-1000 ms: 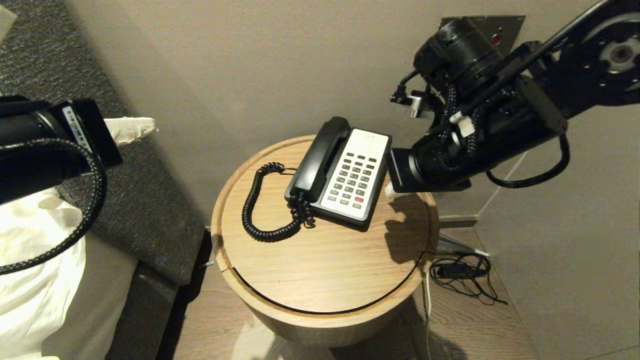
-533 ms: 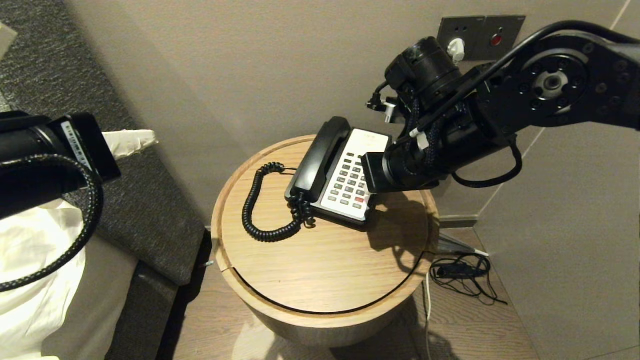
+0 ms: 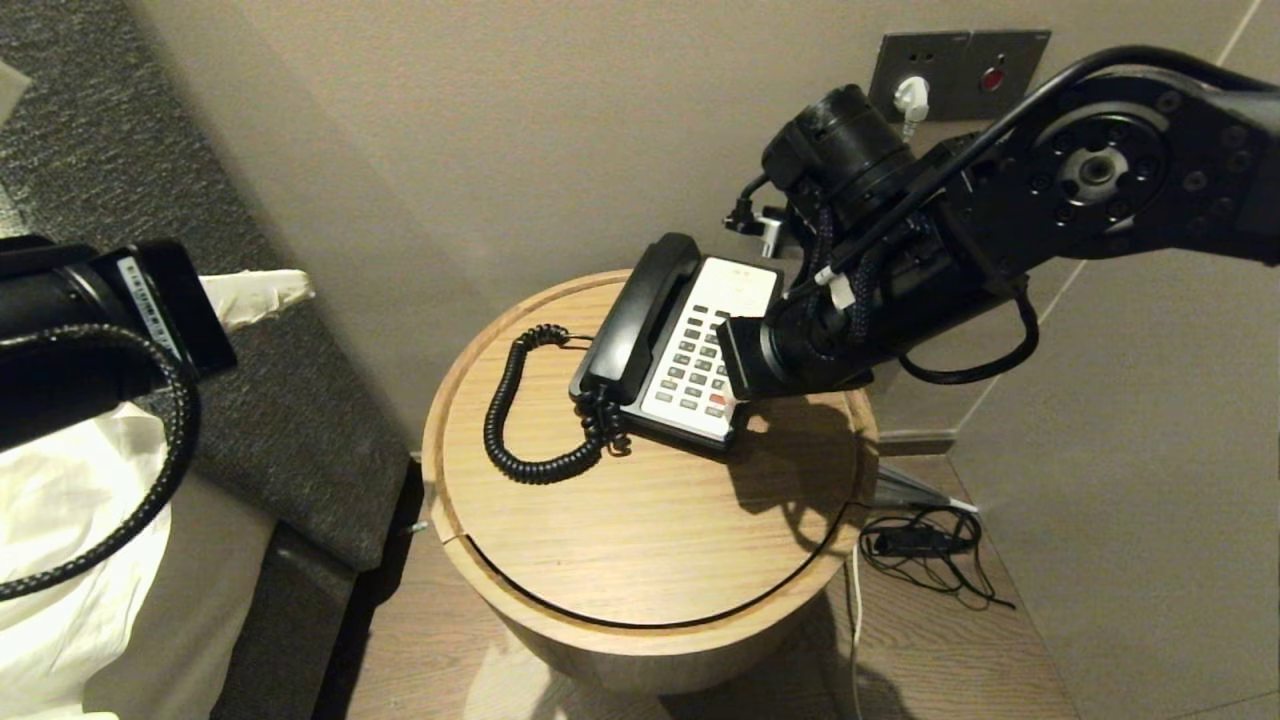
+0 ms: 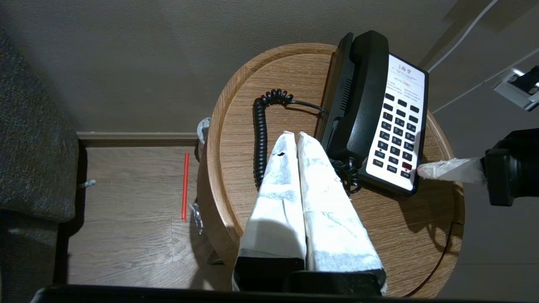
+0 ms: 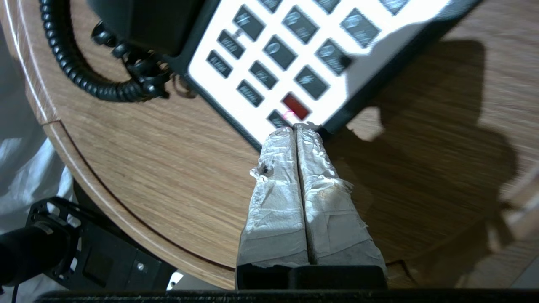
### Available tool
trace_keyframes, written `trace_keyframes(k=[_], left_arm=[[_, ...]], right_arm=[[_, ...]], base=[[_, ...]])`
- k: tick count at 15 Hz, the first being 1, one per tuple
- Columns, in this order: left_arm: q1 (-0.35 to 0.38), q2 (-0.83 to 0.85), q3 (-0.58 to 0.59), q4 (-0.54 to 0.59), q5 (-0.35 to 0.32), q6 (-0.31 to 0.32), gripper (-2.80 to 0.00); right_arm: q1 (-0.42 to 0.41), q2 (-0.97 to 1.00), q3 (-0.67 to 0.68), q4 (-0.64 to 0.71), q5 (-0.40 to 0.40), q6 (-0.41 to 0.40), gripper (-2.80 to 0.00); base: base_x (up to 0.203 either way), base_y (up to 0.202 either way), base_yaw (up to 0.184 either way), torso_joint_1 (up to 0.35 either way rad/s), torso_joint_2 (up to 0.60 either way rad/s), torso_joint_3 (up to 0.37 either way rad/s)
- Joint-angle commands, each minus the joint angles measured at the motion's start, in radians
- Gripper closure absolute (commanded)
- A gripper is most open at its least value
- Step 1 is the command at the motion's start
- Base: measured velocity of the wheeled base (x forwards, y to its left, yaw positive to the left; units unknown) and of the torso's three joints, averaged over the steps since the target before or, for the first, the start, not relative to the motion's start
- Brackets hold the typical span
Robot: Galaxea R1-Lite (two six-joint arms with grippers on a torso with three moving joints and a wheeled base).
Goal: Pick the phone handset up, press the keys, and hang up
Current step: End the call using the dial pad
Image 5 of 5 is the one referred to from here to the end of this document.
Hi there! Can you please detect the paper-wrapped right gripper right finger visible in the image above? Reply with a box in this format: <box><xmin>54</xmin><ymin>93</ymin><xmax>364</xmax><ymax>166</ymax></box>
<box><xmin>294</xmin><ymin>122</ymin><xmax>386</xmax><ymax>267</ymax></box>

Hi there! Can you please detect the paper-wrapped right gripper left finger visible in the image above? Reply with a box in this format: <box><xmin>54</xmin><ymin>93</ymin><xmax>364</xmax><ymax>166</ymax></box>
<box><xmin>236</xmin><ymin>126</ymin><xmax>310</xmax><ymax>268</ymax></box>

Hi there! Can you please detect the black phone base white keypad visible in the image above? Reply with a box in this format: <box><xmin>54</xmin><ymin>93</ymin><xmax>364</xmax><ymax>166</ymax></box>
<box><xmin>168</xmin><ymin>0</ymin><xmax>486</xmax><ymax>153</ymax></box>

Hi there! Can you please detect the black telephone handset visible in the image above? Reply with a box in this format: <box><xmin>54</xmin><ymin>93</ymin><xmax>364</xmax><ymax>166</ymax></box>
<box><xmin>86</xmin><ymin>0</ymin><xmax>220</xmax><ymax>58</ymax></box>

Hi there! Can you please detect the round wooden side table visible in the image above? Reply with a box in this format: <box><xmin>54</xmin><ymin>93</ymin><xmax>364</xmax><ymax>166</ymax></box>
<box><xmin>0</xmin><ymin>0</ymin><xmax>539</xmax><ymax>291</ymax></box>

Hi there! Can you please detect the white pillow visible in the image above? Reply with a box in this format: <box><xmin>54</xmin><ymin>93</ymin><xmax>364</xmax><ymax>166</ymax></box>
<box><xmin>0</xmin><ymin>24</ymin><xmax>77</xmax><ymax>292</ymax></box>

